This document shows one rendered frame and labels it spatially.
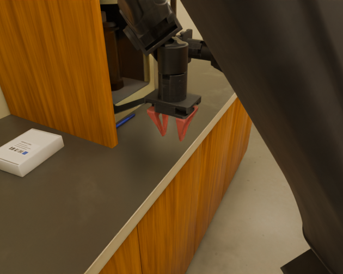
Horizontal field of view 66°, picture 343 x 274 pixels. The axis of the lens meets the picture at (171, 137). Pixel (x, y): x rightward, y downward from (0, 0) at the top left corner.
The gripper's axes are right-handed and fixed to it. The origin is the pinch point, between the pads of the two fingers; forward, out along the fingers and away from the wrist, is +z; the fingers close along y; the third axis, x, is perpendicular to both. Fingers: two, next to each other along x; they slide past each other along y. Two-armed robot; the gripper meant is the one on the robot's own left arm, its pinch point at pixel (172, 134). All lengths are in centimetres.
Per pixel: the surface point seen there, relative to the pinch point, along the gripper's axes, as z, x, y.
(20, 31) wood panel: -16, -6, 53
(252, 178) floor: 110, -126, -5
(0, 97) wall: 9, -6, 76
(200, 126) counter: 15.7, -31.1, 5.6
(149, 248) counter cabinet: 41.9, 3.0, 6.4
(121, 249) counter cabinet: 26.8, 14.8, 6.3
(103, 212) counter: 15.5, 15.0, 9.8
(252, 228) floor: 110, -78, -17
